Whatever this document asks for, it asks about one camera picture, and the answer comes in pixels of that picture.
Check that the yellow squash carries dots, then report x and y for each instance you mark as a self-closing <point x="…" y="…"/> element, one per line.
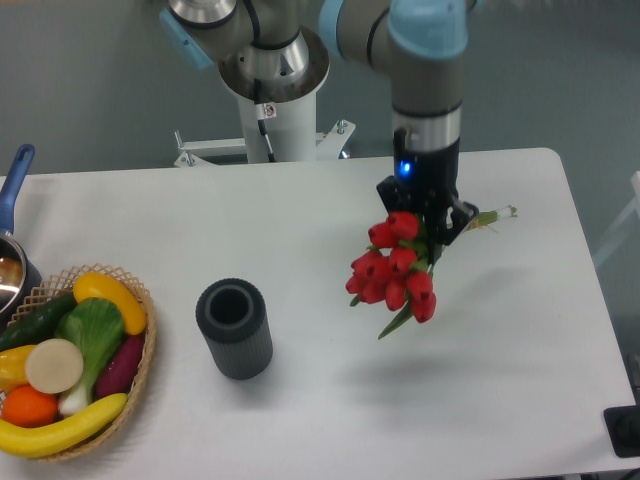
<point x="98" y="285"/>

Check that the blue handled saucepan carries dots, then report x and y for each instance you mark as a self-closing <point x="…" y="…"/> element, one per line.
<point x="18" y="274"/>

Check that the red tulip bouquet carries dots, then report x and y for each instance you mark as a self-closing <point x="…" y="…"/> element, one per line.
<point x="395" y="270"/>

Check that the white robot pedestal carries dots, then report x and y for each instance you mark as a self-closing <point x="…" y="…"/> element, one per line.
<point x="275" y="90"/>

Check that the yellow bell pepper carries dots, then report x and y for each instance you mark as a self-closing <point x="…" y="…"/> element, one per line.
<point x="12" y="367"/>

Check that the beige round disc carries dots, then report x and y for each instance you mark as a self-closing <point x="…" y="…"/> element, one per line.
<point x="54" y="366"/>

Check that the orange fruit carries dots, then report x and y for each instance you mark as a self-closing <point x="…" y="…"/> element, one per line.
<point x="29" y="408"/>

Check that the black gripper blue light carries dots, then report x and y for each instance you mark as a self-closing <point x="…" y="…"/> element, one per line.
<point x="425" y="183"/>

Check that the black device at table edge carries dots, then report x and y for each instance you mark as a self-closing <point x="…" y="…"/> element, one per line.
<point x="623" y="429"/>

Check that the yellow banana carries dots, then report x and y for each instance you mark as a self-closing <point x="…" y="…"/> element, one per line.
<point x="59" y="436"/>

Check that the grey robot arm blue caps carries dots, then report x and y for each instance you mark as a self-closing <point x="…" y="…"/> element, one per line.
<point x="418" y="45"/>

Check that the purple sweet potato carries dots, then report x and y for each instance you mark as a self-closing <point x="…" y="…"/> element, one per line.
<point x="118" y="375"/>

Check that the dark green cucumber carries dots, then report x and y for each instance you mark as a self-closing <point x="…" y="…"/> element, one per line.
<point x="39" y="324"/>

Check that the dark grey ribbed vase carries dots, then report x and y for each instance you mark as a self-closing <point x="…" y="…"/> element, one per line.
<point x="232" y="317"/>

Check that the woven wicker basket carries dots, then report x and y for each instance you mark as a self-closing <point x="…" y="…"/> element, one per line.
<point x="62" y="283"/>

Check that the green bok choy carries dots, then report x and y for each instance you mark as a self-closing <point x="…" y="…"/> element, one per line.
<point x="95" y="326"/>

